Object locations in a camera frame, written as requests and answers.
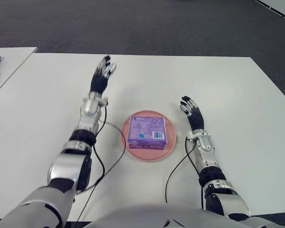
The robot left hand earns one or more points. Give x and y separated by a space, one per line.
99 82

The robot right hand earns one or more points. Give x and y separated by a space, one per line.
196 118

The purple tissue paper pack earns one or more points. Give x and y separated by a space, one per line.
146 129

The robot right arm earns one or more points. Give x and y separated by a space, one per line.
211 166

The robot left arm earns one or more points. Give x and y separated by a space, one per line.
78 152

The pink round plate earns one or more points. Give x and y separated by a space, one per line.
172 142

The white side table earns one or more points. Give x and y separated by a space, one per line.
12 64

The silver robot torso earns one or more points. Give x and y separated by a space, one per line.
145 217

